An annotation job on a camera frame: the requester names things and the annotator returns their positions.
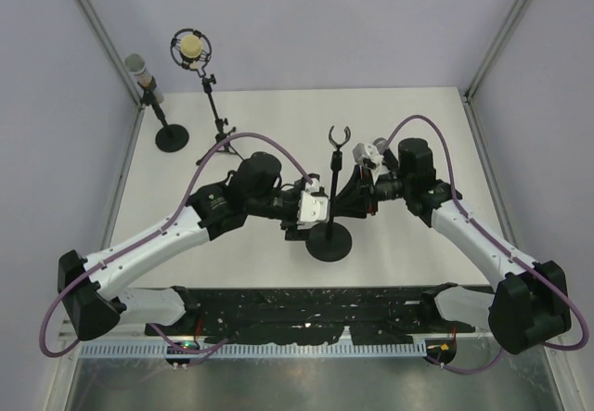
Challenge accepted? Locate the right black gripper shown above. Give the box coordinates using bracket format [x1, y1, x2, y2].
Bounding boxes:
[329, 162, 413, 218]

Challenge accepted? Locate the black round-base mic stand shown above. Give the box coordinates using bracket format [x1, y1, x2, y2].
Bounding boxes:
[305, 126, 353, 263]

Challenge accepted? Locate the black tripod stand with shockmount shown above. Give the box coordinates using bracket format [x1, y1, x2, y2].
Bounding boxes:
[169, 28, 237, 143]

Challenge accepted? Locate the cream condenser microphone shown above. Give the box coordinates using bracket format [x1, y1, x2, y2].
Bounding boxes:
[179, 33, 203, 70]

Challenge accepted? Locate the black silver handheld microphone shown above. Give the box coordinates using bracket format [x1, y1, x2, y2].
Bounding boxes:
[373, 137, 395, 161]

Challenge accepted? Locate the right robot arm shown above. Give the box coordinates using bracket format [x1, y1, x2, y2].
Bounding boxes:
[335, 138, 571, 354]

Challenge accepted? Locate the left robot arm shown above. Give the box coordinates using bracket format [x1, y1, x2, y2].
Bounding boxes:
[58, 152, 320, 341]

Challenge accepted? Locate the rear black round-base stand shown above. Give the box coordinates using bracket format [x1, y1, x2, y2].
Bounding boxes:
[141, 78, 189, 153]

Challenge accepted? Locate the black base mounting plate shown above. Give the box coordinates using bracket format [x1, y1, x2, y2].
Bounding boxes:
[160, 286, 474, 346]

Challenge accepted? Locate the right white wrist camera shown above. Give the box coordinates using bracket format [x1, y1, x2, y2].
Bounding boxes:
[353, 143, 388, 175]

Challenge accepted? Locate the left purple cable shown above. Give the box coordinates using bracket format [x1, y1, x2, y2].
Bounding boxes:
[39, 132, 316, 370]

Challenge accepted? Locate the purple cable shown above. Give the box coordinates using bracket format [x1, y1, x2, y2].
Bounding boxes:
[39, 132, 316, 370]
[382, 114, 587, 376]

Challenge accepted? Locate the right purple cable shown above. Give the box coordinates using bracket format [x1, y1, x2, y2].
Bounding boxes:
[382, 114, 587, 376]

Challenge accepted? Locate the white slotted cable duct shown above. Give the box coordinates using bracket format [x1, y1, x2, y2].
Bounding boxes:
[79, 340, 427, 360]

